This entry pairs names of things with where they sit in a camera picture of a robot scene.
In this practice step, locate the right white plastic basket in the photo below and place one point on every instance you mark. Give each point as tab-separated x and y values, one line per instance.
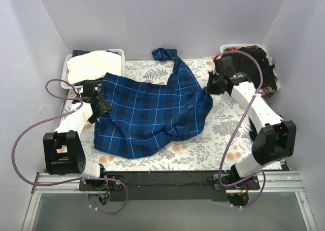
226	48

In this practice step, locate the folded white shirt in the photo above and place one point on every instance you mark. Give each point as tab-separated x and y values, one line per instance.
93	65

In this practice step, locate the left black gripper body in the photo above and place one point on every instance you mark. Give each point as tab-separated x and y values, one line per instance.
100	106

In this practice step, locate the left white plastic basket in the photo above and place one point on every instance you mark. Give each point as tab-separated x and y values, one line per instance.
64	76

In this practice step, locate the folded black shirt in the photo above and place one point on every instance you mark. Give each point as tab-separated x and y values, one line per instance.
253	132

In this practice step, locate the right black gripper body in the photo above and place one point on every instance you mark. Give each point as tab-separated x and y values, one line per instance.
213	85

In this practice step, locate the blue plaid long sleeve shirt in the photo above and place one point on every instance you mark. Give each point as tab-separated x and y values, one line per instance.
145	117

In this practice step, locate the white plastic basket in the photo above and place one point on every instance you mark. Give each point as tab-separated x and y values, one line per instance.
226	48
64	76

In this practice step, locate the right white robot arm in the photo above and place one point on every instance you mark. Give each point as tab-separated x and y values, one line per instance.
275	137

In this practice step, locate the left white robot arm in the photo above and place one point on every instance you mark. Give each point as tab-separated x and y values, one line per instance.
64	153

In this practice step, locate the black crumpled shirt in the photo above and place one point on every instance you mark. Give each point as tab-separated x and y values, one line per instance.
244	64

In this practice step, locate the aluminium frame rail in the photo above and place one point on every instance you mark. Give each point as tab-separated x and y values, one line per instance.
276	181

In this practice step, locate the floral patterned table mat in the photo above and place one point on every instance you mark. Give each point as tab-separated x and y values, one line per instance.
203	152

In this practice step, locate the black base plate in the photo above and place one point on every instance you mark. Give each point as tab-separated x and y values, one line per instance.
169	185

